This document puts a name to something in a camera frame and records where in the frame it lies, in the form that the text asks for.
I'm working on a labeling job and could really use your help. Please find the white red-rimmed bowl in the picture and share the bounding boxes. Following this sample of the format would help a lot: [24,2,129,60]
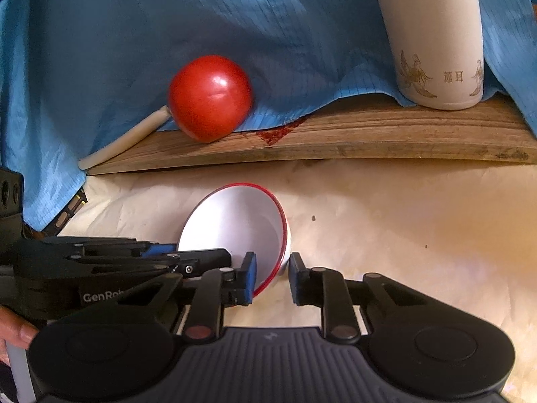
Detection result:
[178,183,291,296]

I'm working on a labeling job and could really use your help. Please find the person's left hand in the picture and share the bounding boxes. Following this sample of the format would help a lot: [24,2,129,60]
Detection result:
[0,306,38,366]

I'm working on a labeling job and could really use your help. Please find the black plastic crate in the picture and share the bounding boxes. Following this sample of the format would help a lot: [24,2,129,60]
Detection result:
[40,187,87,237]

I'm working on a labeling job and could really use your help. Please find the cream paper table cover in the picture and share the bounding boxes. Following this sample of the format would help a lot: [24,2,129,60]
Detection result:
[64,159,536,402]

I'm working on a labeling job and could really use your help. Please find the white rolling pin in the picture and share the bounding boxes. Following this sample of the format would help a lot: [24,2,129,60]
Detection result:
[78,105,171,170]

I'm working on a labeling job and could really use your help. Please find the red tomato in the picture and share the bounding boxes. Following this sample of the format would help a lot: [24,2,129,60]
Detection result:
[168,55,254,143]

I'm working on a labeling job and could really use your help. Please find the light blue hanging coat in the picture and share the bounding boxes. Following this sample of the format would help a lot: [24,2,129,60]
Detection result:
[0,0,537,232]

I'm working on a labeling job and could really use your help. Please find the wooden shelf board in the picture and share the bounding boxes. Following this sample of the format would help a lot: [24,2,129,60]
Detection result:
[88,95,536,176]

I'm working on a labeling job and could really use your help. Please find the white thermos bottle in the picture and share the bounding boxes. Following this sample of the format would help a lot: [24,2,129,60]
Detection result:
[378,0,484,110]

